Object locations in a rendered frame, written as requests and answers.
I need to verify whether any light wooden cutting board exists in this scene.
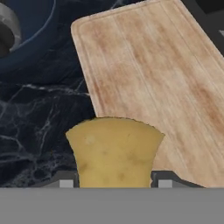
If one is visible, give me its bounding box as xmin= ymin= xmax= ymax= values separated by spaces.
xmin=70 ymin=0 xmax=224 ymax=189

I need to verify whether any dark grey hob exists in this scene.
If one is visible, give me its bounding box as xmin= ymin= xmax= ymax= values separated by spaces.
xmin=181 ymin=0 xmax=224 ymax=57

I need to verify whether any dark blue round plate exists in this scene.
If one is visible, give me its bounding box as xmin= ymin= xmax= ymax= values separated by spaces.
xmin=0 ymin=0 xmax=123 ymax=77

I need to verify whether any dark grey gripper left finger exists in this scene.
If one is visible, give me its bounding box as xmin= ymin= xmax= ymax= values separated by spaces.
xmin=31 ymin=170 xmax=81 ymax=189

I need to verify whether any grey and black round object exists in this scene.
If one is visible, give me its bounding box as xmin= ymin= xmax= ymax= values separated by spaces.
xmin=0 ymin=3 xmax=23 ymax=58

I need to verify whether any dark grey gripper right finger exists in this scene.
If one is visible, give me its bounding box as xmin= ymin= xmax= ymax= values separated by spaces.
xmin=150 ymin=170 xmax=205 ymax=189

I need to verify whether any yellow sponge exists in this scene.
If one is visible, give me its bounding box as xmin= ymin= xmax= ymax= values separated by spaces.
xmin=65 ymin=116 xmax=166 ymax=189

